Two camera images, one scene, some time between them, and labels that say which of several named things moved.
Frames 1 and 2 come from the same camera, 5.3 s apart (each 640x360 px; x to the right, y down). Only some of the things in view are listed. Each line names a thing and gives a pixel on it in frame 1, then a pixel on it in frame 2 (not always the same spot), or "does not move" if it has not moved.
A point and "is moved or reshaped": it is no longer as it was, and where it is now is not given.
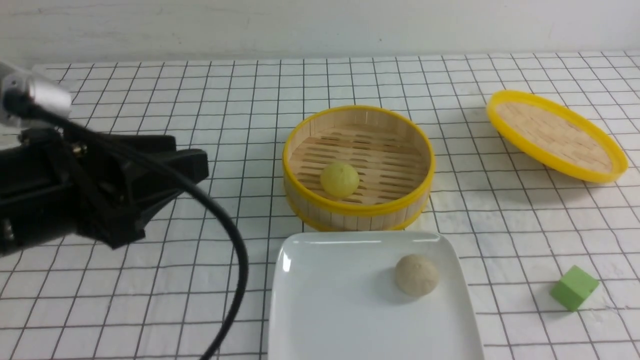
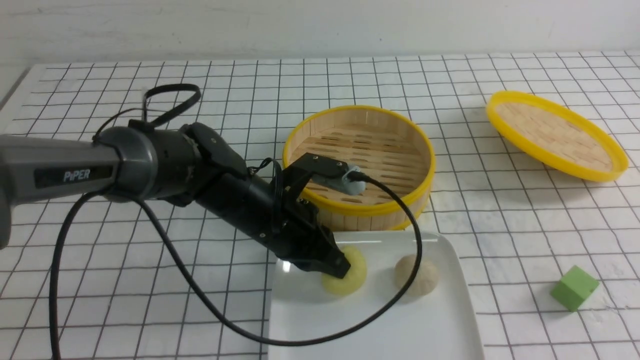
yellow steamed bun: x=339 y=180 is moved or reshaped
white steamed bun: x=415 y=275 does not move
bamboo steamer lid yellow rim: x=554 y=138 does not move
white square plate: x=335 y=296 does not move
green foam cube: x=573 y=288 does not move
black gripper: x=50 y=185 to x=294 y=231
